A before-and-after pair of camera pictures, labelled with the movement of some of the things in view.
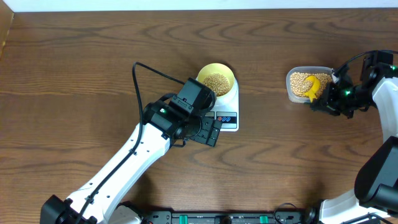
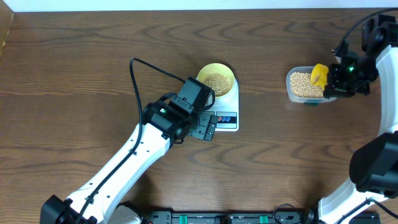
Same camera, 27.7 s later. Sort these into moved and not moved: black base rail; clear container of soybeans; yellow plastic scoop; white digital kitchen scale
Moved: yellow plastic scoop
Not moved: clear container of soybeans; white digital kitchen scale; black base rail
